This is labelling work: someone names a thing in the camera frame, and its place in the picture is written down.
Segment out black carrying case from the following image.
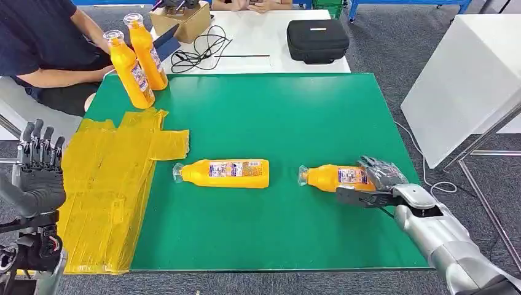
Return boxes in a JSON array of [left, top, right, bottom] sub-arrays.
[[286, 18, 351, 65]]

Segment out green table mat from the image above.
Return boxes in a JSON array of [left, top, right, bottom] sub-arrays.
[[83, 72, 433, 273]]

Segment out dark mechanical parts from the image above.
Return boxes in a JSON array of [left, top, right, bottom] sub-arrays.
[[151, 0, 201, 12]]

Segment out orange drink bottle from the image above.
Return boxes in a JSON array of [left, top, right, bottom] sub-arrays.
[[172, 159, 270, 189], [123, 13, 169, 91], [297, 163, 377, 193], [103, 29, 156, 110]]

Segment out green crate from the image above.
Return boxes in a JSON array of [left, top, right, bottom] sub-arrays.
[[312, 0, 345, 19]]

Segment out person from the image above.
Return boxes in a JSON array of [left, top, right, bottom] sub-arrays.
[[0, 0, 117, 117], [211, 0, 293, 14]]

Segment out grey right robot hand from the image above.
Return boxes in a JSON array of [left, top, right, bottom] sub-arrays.
[[357, 155, 409, 192]]

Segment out cardboard box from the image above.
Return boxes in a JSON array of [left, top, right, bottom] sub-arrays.
[[149, 2, 213, 44]]

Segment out black cable tangle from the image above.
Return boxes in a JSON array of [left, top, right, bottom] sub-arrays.
[[170, 25, 233, 74]]

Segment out yellow sheet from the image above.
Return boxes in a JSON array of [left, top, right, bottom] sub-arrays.
[[57, 108, 191, 275]]

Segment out white side table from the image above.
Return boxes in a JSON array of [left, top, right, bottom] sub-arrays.
[[401, 14, 521, 270]]

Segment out white table with steel leg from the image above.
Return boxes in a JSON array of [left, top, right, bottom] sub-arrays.
[[0, 77, 84, 141]]

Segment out dark blue tablet case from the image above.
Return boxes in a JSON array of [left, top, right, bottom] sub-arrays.
[[154, 23, 182, 62]]

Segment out black stand leg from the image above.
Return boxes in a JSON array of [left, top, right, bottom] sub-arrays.
[[480, 0, 512, 14]]

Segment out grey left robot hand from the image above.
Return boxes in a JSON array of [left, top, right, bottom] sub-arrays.
[[0, 119, 67, 219]]

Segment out blue steel frame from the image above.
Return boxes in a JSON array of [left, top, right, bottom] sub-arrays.
[[348, 0, 473, 23], [71, 0, 154, 7]]

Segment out white floor cable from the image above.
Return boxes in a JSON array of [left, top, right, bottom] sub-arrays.
[[394, 120, 460, 195]]

